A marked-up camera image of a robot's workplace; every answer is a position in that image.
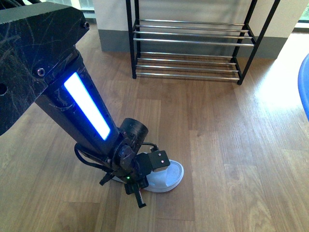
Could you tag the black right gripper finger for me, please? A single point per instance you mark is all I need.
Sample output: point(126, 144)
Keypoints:
point(138, 196)
point(107, 177)

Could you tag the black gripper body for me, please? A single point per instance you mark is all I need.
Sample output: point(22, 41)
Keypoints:
point(131, 167)

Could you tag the light blue slipper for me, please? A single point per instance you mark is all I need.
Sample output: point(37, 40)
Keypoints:
point(166, 180)

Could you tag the black robot arm with light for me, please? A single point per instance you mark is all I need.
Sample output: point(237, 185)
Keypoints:
point(39, 63)

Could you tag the black metal shoe rack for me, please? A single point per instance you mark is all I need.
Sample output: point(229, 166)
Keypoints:
point(193, 50)

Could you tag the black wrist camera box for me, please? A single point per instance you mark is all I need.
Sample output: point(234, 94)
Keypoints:
point(159, 161)

